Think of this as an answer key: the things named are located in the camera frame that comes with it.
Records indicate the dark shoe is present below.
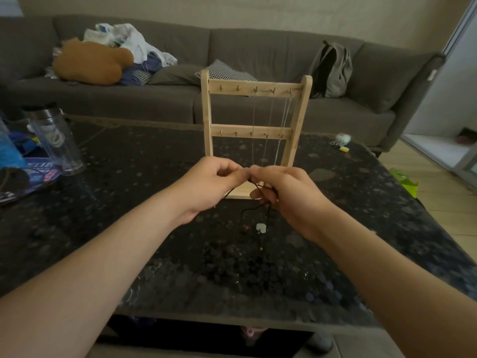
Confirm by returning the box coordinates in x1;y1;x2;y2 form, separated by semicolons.
456;127;477;145

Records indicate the person's right hand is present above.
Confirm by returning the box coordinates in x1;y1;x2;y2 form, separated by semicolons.
248;165;343;245

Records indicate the white crumpled garment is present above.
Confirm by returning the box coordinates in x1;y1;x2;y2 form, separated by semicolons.
83;22;178;68

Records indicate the clear plastic tumbler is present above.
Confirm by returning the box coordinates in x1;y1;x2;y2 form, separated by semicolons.
23;104;85;177

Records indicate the grey fabric sofa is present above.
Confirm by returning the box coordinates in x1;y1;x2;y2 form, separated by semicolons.
0;14;447;153

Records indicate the grey flat cushion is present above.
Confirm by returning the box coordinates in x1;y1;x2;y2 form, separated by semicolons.
148;64;204;86

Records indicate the green bag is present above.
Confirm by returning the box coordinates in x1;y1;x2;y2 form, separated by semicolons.
390;168;420;199

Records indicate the black cord necklace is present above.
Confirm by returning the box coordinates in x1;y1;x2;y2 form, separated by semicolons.
223;175;279;254

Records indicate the blue cloth item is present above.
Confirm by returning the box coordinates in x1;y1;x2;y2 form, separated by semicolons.
130;316;157;329

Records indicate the grey backpack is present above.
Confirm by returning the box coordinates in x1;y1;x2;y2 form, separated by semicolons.
309;40;353;99

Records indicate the silver pendant necklace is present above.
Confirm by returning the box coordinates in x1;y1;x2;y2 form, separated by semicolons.
251;87;276;168

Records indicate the blue plastic bottle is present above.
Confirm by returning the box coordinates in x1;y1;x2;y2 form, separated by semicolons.
0;119;27;169

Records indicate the blue printed packet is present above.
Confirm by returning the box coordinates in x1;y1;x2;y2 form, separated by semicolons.
0;134;63;205

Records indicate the blue crumpled garment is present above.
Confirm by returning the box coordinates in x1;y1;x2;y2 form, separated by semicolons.
120;52;163;87

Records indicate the wooden jewelry stand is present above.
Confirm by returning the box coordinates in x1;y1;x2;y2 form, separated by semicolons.
200;69;314;200

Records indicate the sliding glass door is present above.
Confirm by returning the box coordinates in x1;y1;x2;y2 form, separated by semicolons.
401;0;477;190

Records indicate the pink item under table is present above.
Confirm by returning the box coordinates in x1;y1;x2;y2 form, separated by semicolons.
241;326;269;347

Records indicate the brown plush toy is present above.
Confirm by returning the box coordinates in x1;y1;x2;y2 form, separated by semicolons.
52;37;135;86

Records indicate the checkered pillow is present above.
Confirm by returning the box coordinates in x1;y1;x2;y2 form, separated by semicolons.
195;59;258;83

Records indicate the person's left forearm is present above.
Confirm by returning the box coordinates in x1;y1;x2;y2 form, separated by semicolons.
0;189;187;358

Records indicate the person's right forearm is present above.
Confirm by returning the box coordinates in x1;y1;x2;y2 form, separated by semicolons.
317;216;477;358

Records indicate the person's left hand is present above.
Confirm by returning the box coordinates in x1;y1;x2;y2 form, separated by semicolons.
165;156;251;226

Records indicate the silver chain necklace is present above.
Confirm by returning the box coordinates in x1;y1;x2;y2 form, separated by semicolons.
275;89;294;167

